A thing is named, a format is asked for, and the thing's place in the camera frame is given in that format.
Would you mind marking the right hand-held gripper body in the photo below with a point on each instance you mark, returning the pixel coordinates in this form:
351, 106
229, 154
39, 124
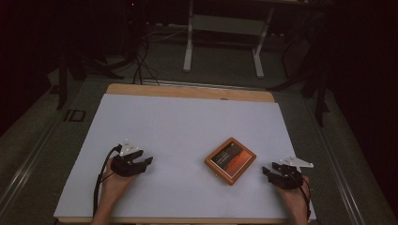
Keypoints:
287, 179

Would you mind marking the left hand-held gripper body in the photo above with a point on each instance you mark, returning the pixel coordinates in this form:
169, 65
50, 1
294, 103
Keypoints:
126, 167

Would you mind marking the orange wooden framed box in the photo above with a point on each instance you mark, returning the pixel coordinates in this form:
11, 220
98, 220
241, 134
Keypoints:
230, 161

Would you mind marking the person's right hand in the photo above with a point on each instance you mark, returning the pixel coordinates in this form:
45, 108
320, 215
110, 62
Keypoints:
295, 198

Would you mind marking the person's left hand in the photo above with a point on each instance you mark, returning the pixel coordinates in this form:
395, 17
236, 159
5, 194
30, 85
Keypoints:
112, 186

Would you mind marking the white table mat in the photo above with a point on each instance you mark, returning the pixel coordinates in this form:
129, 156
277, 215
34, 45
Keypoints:
187, 131

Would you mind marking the black metal stand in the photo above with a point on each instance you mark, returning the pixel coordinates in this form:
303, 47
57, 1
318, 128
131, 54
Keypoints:
62, 84
319, 100

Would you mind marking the metal floor rail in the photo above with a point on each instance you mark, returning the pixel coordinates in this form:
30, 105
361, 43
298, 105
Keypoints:
28, 159
336, 165

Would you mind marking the white metal desk frame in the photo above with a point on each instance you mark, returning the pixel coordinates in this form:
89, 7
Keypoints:
187, 47

